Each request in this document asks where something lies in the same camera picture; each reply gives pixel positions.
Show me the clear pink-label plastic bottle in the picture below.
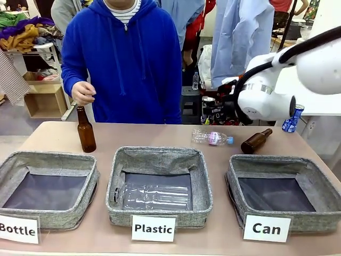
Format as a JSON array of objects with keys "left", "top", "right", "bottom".
[{"left": 191, "top": 129, "right": 235, "bottom": 147}]

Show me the white side table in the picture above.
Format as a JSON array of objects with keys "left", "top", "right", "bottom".
[{"left": 298, "top": 92, "right": 341, "bottom": 139}]

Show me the person's right forearm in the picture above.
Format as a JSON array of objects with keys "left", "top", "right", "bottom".
[{"left": 61, "top": 47, "right": 90, "bottom": 98}]

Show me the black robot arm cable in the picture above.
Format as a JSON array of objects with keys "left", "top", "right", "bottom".
[{"left": 232, "top": 33, "right": 341, "bottom": 114}]

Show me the checkered cloth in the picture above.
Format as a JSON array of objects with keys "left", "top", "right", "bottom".
[{"left": 0, "top": 49, "right": 30, "bottom": 106}]

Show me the white plastic bag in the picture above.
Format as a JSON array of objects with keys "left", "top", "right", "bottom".
[{"left": 197, "top": 44, "right": 214, "bottom": 90}]

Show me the white Can label sign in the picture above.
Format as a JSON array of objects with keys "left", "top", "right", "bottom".
[{"left": 242, "top": 214, "right": 292, "bottom": 243}]

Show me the hanging light blue shirt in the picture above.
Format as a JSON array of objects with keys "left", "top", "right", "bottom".
[{"left": 212, "top": 0, "right": 275, "bottom": 89}]

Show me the person's right hand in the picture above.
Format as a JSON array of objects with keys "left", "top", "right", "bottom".
[{"left": 71, "top": 81, "right": 96, "bottom": 107}]

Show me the brown glass bottle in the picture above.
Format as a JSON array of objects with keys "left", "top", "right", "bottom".
[
  {"left": 76, "top": 106, "right": 97, "bottom": 153},
  {"left": 240, "top": 128, "right": 273, "bottom": 155}
]

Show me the black plastic stool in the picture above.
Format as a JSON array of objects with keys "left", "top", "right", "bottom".
[{"left": 181, "top": 86, "right": 203, "bottom": 125}]

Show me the pile of colourful clothes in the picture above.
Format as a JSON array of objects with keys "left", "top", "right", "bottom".
[{"left": 0, "top": 10, "right": 64, "bottom": 53}]

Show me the white Plastic label sign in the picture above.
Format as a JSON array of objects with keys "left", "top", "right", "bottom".
[{"left": 131, "top": 214, "right": 176, "bottom": 243}]

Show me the blue drink can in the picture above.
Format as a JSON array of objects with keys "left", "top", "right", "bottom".
[{"left": 281, "top": 104, "right": 305, "bottom": 133}]

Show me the grey fabric basket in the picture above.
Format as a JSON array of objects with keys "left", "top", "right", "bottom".
[
  {"left": 0, "top": 150, "right": 100, "bottom": 230},
  {"left": 225, "top": 154, "right": 341, "bottom": 233},
  {"left": 105, "top": 146, "right": 214, "bottom": 228}
]

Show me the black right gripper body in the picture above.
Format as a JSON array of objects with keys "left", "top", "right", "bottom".
[{"left": 223, "top": 84, "right": 253, "bottom": 126}]

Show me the white Bottle label sign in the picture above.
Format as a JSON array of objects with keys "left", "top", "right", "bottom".
[{"left": 0, "top": 214, "right": 40, "bottom": 245}]

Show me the person in blue hoodie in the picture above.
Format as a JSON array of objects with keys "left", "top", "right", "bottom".
[{"left": 61, "top": 0, "right": 183, "bottom": 125}]

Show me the crushed clear plastic bottle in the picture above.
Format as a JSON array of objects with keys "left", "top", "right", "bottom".
[{"left": 111, "top": 182, "right": 193, "bottom": 211}]

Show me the wooden open box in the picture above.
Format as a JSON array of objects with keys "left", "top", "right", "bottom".
[{"left": 23, "top": 84, "right": 69, "bottom": 119}]

